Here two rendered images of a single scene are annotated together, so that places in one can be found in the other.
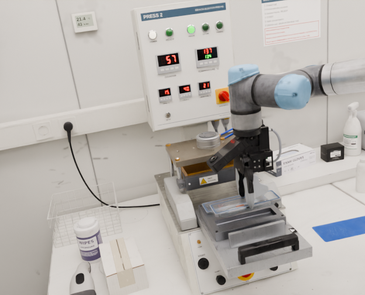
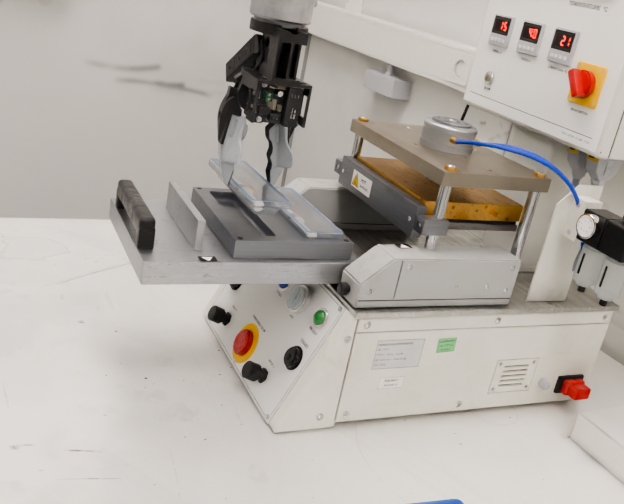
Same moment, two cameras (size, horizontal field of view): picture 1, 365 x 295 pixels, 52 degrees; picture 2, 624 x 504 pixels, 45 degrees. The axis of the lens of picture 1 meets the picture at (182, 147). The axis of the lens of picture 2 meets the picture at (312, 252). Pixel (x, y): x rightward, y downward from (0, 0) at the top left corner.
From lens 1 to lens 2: 1.32 m
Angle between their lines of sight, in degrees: 68
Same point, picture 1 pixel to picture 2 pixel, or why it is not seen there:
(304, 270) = (271, 444)
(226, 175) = (380, 196)
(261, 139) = (270, 52)
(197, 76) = (563, 13)
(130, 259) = not seen: hidden behind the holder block
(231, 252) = (154, 206)
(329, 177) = not seen: outside the picture
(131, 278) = not seen: hidden behind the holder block
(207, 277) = (225, 302)
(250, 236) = (177, 208)
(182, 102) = (518, 63)
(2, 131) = (428, 46)
